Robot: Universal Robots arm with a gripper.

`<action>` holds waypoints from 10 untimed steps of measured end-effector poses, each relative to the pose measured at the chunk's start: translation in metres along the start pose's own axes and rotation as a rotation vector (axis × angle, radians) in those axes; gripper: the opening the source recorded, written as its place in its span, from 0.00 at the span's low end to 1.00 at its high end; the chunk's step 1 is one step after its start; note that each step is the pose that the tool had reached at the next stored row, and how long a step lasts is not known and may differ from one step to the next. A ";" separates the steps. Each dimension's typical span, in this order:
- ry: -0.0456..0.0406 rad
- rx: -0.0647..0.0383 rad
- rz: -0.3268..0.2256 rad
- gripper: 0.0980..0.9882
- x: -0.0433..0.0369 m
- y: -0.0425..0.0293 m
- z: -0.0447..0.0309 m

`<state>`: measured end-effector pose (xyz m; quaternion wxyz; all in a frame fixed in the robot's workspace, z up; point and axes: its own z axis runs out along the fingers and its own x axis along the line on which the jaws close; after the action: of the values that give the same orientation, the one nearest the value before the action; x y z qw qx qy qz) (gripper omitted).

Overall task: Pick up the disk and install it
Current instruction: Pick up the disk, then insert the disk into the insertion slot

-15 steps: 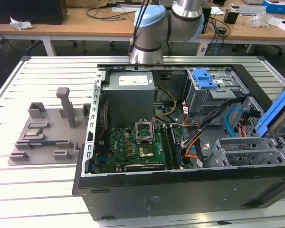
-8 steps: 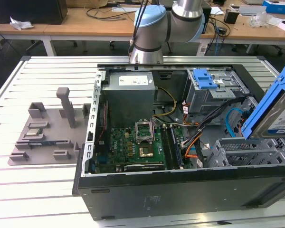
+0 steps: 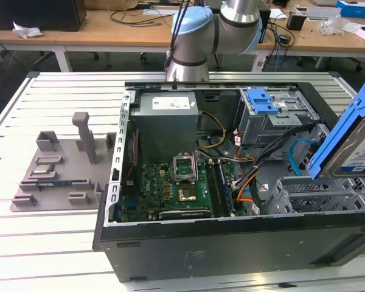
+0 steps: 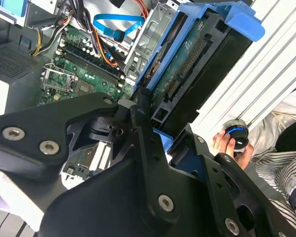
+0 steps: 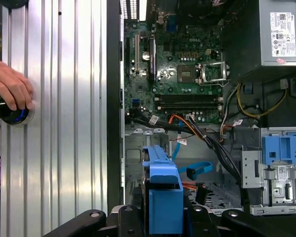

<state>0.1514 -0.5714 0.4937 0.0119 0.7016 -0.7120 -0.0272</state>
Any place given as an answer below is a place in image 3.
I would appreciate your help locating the crumpled white paper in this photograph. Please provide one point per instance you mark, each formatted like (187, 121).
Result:
(25, 30)

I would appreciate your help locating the locking lever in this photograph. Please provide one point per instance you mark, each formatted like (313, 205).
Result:
(196, 167)

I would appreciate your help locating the clear plastic bag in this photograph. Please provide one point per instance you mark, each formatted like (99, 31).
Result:
(333, 25)

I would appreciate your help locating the wooden desk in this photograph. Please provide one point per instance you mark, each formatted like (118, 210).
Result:
(109, 33)

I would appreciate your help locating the installed RAM stick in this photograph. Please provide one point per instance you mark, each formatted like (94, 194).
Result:
(226, 191)

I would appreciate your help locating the silver CPU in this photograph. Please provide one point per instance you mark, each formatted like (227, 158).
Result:
(43, 169)

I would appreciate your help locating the hard disk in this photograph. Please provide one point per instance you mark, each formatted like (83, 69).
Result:
(337, 130)

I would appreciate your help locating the metal drive cage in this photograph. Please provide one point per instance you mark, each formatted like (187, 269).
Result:
(261, 127)

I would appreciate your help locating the grey power supply unit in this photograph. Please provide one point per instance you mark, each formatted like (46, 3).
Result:
(164, 130)

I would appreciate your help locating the metal disk bay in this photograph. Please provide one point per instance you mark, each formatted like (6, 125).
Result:
(307, 197)

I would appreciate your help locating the white keyboard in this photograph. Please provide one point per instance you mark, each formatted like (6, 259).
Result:
(158, 11)

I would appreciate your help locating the large black box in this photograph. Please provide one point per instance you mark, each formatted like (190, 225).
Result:
(33, 13)

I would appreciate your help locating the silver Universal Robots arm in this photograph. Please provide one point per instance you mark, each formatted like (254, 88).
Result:
(200, 39)

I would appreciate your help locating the black graphics card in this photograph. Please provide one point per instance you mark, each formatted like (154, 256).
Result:
(185, 214)

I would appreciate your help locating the flat grey box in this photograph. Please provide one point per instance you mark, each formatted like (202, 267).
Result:
(322, 12)

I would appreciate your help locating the green motherboard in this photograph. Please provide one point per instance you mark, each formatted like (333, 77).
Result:
(161, 188)

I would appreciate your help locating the grey parts rack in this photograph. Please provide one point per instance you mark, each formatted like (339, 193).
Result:
(64, 194)

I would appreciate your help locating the CPU socket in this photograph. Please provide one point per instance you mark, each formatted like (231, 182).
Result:
(187, 194)

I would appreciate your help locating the blue cardboard box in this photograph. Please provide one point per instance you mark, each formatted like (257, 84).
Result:
(357, 9)

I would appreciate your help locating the RAM stick on rack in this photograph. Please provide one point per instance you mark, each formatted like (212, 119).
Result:
(56, 183)

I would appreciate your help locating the black RAM slot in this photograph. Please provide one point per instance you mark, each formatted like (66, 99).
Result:
(213, 188)

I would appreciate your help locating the blue plastic drive latch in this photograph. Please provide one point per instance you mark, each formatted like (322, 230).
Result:
(260, 102)

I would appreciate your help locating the black PC case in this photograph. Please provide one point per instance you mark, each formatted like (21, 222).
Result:
(200, 252)

